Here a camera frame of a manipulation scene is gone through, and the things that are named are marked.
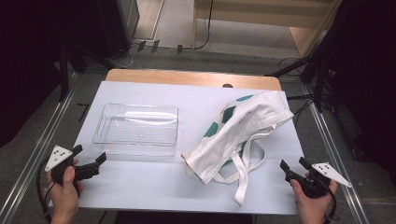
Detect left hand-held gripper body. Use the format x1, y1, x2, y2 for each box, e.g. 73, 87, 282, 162
44, 145, 82, 188

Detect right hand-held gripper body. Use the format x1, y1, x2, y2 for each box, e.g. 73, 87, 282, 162
290, 161, 353, 200

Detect white tote bag green dots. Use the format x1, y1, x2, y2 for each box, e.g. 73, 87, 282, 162
181, 91, 295, 207

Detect person's right hand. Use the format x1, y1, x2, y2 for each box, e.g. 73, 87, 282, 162
290, 174, 339, 224

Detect person's left hand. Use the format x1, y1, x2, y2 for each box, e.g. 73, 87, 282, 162
46, 158, 85, 224

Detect white table mat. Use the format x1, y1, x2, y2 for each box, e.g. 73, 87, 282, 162
49, 81, 307, 216

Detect clear plastic container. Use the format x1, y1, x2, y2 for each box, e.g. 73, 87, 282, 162
92, 103, 180, 158

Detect black metal stand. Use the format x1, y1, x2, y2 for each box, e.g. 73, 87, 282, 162
264, 55, 330, 114
57, 41, 90, 103

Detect dark curtain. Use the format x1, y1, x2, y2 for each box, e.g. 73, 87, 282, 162
0, 0, 106, 148
323, 0, 396, 185

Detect dark cabinet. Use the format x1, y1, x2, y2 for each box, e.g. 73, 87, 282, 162
96, 0, 141, 60

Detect wooden table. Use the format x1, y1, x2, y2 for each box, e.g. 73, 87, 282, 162
106, 68, 283, 91

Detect aluminium floor rail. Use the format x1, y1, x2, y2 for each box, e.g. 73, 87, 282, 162
302, 84, 371, 224
0, 88, 78, 224

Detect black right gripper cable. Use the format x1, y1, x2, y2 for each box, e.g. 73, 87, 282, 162
321, 183, 338, 224

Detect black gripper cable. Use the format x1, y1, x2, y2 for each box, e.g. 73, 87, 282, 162
321, 183, 338, 224
35, 158, 60, 224

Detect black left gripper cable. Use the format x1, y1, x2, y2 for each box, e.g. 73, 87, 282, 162
35, 158, 60, 224

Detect black floor cables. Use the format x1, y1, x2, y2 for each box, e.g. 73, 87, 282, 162
278, 57, 331, 129

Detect white floor cable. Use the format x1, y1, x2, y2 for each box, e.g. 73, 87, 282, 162
115, 43, 140, 69

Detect light wooden furniture frame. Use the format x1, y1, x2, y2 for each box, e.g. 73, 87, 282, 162
191, 0, 344, 59

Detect black hanging cable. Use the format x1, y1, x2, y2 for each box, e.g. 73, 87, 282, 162
183, 0, 215, 51

